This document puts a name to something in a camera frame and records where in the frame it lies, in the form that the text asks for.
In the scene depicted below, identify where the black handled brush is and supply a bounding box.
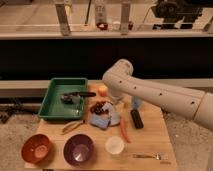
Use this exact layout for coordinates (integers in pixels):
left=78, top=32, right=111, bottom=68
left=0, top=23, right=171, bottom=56
left=60, top=91, right=96, bottom=104

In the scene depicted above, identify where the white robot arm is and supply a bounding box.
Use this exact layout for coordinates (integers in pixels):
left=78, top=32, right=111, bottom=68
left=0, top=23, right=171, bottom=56
left=102, top=59, right=213, bottom=132

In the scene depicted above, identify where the white paper cup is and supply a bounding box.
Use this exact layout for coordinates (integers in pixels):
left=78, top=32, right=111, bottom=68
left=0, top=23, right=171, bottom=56
left=105, top=136, right=125, bottom=155

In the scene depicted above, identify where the orange fruit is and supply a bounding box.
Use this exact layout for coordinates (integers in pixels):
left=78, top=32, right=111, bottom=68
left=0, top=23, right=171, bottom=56
left=98, top=85, right=108, bottom=97

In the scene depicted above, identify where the blue cloth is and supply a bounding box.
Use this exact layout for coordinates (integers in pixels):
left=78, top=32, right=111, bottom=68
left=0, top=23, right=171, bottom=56
left=89, top=102, right=120, bottom=130

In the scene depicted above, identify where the dark grape bunch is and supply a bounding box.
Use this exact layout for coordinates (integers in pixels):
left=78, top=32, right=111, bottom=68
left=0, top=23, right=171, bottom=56
left=90, top=101, right=105, bottom=115

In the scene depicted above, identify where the orange carrot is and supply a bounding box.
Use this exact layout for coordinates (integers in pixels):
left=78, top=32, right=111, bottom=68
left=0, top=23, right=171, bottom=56
left=120, top=117, right=131, bottom=143

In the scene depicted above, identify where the black rectangular remote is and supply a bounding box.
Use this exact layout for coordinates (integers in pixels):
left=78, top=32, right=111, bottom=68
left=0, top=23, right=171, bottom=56
left=131, top=109, right=144, bottom=129

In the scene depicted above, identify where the green plastic tray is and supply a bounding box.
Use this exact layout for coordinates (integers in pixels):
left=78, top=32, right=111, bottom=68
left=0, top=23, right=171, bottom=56
left=38, top=78, right=88, bottom=121

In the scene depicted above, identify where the yellow banana peel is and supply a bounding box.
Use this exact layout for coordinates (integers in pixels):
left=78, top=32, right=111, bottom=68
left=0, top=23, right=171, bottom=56
left=61, top=120, right=85, bottom=135

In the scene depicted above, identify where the purple bowl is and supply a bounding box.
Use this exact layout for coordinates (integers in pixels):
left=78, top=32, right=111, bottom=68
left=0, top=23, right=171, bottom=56
left=63, top=134, right=94, bottom=166

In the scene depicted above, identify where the metal spoon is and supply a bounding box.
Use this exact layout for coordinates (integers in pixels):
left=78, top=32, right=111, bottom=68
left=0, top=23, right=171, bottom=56
left=133, top=154, right=168, bottom=160

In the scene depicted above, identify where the red bowl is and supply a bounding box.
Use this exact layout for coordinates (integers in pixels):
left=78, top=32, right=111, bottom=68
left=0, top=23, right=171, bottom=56
left=21, top=134, right=52, bottom=164

